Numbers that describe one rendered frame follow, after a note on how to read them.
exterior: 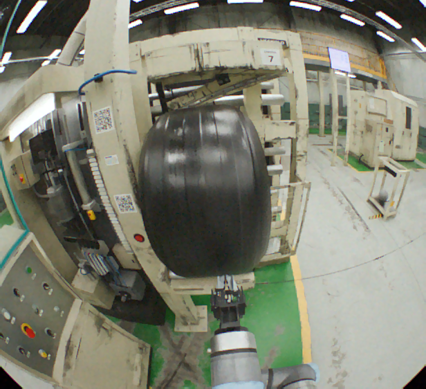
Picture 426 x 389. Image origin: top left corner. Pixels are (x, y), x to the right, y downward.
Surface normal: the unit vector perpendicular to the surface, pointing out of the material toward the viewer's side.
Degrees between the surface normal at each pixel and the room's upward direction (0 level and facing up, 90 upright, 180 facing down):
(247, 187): 63
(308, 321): 0
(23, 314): 90
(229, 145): 45
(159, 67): 90
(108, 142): 90
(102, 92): 90
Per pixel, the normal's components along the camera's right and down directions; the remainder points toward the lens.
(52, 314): 0.99, -0.11
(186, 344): -0.11, -0.91
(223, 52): 0.04, 0.39
